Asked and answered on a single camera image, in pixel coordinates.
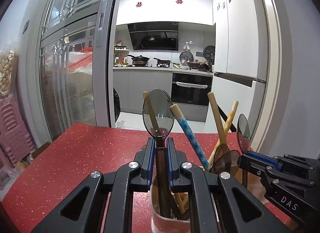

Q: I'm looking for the black range hood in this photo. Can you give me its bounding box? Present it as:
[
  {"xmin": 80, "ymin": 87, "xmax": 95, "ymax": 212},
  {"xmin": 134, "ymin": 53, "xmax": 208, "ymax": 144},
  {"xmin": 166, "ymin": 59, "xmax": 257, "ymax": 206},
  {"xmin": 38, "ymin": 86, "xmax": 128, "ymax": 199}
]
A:
[{"xmin": 127, "ymin": 21, "xmax": 179, "ymax": 51}]

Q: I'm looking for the large dark translucent spoon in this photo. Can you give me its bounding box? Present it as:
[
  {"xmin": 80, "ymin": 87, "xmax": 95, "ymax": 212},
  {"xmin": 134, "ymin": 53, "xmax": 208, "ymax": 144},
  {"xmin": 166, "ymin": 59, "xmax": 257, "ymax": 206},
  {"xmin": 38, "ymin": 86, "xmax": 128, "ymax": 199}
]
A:
[{"xmin": 143, "ymin": 88, "xmax": 174, "ymax": 218}]

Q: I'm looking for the floral yellow bamboo chopstick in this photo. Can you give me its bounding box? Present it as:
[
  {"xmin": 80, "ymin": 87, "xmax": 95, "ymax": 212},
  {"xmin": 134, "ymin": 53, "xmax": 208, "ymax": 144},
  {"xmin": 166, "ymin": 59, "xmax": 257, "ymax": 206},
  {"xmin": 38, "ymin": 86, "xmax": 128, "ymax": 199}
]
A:
[{"xmin": 208, "ymin": 101, "xmax": 239, "ymax": 166}]

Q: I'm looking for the black built-in oven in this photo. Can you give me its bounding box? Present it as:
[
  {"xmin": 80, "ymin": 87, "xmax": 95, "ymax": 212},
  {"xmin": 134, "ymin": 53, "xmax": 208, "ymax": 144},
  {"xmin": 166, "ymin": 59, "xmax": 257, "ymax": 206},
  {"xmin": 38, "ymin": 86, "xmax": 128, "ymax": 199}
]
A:
[{"xmin": 171, "ymin": 73, "xmax": 213, "ymax": 106}]

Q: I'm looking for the beige plastic cutlery holder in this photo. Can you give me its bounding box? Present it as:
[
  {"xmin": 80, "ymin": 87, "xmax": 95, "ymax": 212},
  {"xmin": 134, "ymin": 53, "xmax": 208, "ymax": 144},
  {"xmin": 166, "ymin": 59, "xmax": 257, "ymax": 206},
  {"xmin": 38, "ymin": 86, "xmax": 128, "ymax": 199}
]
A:
[{"xmin": 150, "ymin": 172, "xmax": 267, "ymax": 232}]

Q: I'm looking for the pink plastic stool stack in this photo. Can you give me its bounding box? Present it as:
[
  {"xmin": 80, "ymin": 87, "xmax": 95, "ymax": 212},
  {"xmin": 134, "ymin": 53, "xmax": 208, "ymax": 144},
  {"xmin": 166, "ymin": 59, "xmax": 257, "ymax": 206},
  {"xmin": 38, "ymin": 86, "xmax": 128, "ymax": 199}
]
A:
[{"xmin": 1, "ymin": 95, "xmax": 35, "ymax": 169}]

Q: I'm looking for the black wok on stove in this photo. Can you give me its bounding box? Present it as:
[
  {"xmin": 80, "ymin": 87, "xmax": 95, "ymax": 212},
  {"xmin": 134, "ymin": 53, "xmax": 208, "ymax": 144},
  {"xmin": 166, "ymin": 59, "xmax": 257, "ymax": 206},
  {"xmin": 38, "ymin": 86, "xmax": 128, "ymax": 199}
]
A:
[{"xmin": 127, "ymin": 54, "xmax": 149, "ymax": 66}]

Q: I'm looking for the plain bamboo chopstick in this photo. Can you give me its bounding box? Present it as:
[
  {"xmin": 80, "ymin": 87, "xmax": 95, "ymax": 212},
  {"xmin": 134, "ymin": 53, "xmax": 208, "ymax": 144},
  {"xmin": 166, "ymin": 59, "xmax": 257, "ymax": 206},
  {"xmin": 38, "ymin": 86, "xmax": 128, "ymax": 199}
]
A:
[{"xmin": 207, "ymin": 92, "xmax": 227, "ymax": 145}]

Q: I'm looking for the glass sliding door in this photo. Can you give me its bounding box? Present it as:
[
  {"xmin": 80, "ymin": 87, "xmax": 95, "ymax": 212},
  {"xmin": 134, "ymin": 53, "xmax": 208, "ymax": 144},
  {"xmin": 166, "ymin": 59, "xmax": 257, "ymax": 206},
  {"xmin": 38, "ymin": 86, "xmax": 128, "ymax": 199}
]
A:
[{"xmin": 21, "ymin": 0, "xmax": 119, "ymax": 145}]

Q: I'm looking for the blue patterned chopstick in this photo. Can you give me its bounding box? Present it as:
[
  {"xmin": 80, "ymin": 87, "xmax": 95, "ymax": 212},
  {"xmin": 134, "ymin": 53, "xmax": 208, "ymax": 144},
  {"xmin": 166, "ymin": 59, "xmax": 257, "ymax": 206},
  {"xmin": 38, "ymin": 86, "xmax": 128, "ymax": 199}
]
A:
[{"xmin": 170, "ymin": 104, "xmax": 210, "ymax": 171}]

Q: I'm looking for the white refrigerator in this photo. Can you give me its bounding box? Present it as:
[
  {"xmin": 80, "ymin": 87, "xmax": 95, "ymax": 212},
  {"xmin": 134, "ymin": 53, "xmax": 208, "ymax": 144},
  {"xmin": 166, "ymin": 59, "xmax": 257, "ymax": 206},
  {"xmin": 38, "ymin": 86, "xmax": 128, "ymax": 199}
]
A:
[{"xmin": 212, "ymin": 0, "xmax": 269, "ymax": 136}]

